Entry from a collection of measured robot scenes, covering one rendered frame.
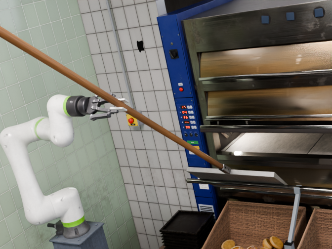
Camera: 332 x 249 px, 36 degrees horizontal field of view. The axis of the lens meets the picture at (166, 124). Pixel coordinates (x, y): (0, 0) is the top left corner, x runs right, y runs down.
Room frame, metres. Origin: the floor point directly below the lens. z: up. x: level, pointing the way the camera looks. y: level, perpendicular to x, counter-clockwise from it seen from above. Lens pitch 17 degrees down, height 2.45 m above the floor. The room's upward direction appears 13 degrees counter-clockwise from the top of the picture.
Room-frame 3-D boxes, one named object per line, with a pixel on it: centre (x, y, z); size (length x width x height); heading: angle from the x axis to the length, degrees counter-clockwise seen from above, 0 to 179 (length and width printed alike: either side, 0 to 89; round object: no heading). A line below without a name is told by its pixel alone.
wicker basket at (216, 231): (2.85, -0.38, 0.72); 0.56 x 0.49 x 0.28; 54
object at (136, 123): (3.59, 0.21, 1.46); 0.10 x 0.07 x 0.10; 53
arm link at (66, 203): (2.53, 0.61, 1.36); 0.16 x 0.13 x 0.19; 114
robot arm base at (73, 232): (2.57, 0.65, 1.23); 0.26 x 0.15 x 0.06; 57
